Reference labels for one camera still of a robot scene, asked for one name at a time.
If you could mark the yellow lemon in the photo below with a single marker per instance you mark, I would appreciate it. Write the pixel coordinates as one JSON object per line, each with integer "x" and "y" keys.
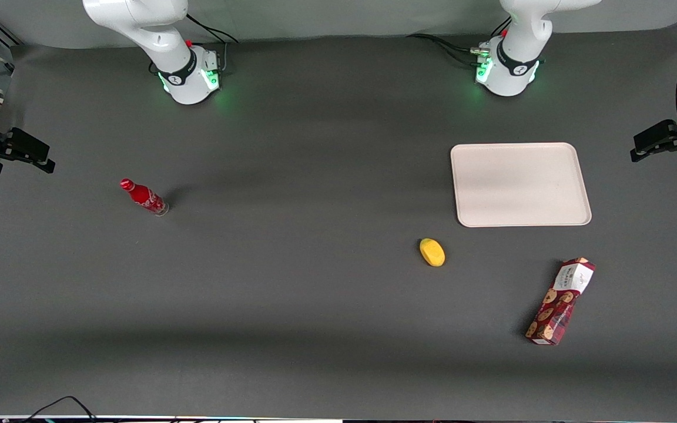
{"x": 432, "y": 252}

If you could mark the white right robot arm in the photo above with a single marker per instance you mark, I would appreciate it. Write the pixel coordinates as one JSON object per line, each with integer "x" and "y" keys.
{"x": 156, "y": 35}

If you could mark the red cookie box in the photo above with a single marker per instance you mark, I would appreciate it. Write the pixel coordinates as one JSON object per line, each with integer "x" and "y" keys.
{"x": 560, "y": 302}

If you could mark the red cola bottle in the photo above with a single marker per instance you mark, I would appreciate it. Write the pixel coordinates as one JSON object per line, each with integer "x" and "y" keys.
{"x": 144, "y": 197}

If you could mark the beige plastic tray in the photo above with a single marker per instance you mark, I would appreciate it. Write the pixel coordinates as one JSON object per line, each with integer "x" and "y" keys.
{"x": 520, "y": 185}

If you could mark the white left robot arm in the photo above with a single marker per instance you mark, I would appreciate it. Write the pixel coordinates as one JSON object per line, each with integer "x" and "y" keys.
{"x": 520, "y": 41}

